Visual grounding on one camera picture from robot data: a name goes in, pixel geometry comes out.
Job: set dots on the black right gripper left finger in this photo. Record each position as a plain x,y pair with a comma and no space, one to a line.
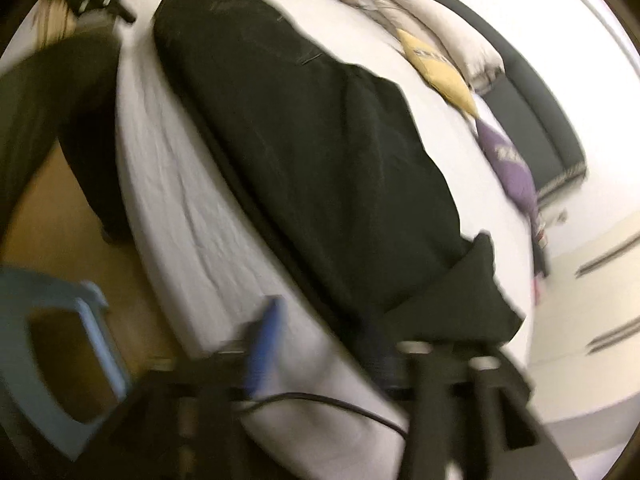
185,423

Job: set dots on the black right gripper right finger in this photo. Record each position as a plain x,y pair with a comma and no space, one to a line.
468,413

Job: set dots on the black denim pants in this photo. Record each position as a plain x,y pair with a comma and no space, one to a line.
325,159

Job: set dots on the white wardrobe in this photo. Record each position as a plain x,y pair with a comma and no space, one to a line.
585,345

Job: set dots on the light blue plastic stool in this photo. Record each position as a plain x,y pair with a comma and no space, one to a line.
61,372

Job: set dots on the purple cushion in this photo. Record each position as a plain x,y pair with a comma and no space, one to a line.
510,168

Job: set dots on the dark grey headboard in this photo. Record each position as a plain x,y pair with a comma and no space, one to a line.
530,115

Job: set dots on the yellow cushion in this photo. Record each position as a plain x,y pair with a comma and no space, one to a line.
438,73

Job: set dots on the grey white folded duvet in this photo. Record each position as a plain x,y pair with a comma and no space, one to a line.
479,63

